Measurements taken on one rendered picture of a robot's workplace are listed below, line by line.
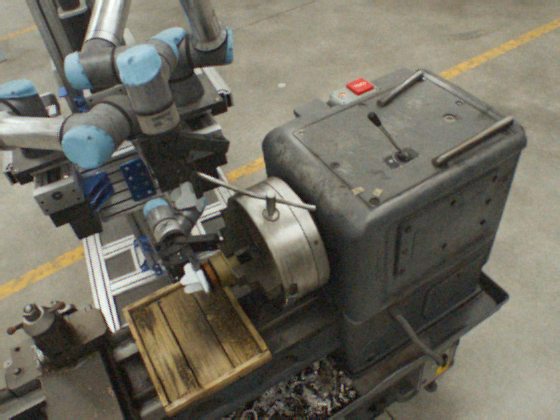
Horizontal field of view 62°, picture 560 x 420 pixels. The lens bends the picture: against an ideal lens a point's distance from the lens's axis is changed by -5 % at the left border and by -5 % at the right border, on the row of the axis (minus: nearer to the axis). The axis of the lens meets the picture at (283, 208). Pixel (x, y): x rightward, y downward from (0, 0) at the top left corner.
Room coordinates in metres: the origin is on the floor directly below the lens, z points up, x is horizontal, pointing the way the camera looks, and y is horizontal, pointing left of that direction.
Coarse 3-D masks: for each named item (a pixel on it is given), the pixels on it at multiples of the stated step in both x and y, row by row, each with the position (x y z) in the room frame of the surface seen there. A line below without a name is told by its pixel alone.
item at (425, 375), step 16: (400, 320) 0.71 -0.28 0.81; (416, 336) 0.68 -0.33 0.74; (432, 352) 0.67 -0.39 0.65; (448, 352) 0.80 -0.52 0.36; (416, 368) 0.77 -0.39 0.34; (432, 368) 0.76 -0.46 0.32; (448, 368) 0.80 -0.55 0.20; (416, 384) 0.75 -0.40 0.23; (432, 384) 0.82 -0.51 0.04; (400, 400) 0.74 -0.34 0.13
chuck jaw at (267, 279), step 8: (248, 264) 0.76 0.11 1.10; (256, 264) 0.76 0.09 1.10; (264, 264) 0.75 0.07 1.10; (240, 272) 0.74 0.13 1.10; (248, 272) 0.74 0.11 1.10; (256, 272) 0.73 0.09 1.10; (264, 272) 0.73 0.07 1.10; (272, 272) 0.73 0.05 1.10; (240, 280) 0.73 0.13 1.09; (248, 280) 0.72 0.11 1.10; (256, 280) 0.71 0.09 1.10; (264, 280) 0.71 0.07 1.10; (272, 280) 0.70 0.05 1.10; (256, 288) 0.71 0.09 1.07; (264, 288) 0.68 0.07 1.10; (272, 288) 0.68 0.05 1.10; (280, 288) 0.69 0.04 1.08; (288, 288) 0.68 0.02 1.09; (272, 296) 0.68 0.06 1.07
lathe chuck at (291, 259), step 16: (256, 192) 0.87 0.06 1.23; (240, 208) 0.85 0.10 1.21; (256, 208) 0.81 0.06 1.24; (288, 208) 0.80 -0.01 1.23; (256, 224) 0.77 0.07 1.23; (272, 224) 0.77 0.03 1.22; (288, 224) 0.77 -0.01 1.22; (256, 240) 0.79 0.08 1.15; (272, 240) 0.73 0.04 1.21; (288, 240) 0.74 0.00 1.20; (304, 240) 0.74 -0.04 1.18; (272, 256) 0.71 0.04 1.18; (288, 256) 0.71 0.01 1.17; (304, 256) 0.72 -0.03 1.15; (288, 272) 0.69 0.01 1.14; (304, 272) 0.70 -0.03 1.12; (304, 288) 0.69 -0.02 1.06
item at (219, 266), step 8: (216, 256) 0.79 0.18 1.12; (232, 256) 0.79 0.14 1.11; (200, 264) 0.78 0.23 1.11; (208, 264) 0.77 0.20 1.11; (216, 264) 0.76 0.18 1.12; (224, 264) 0.76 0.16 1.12; (232, 264) 0.77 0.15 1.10; (240, 264) 0.77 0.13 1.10; (208, 272) 0.74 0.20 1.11; (216, 272) 0.74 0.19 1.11; (224, 272) 0.74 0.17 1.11; (232, 272) 0.74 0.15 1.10; (208, 280) 0.73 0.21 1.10; (216, 280) 0.73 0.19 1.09; (224, 280) 0.73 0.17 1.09; (232, 280) 0.74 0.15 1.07; (216, 288) 0.73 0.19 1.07
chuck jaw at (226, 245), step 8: (224, 208) 0.87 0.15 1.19; (232, 208) 0.86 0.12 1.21; (224, 216) 0.84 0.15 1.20; (232, 216) 0.84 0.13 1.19; (240, 216) 0.85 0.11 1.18; (232, 224) 0.83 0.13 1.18; (240, 224) 0.83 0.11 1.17; (224, 232) 0.82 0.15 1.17; (232, 232) 0.82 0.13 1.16; (240, 232) 0.82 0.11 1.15; (248, 232) 0.83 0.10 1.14; (224, 240) 0.82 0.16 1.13; (232, 240) 0.81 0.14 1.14; (240, 240) 0.81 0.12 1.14; (248, 240) 0.81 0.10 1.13; (224, 248) 0.79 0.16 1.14; (232, 248) 0.80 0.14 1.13; (240, 248) 0.80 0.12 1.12; (224, 256) 0.78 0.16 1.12
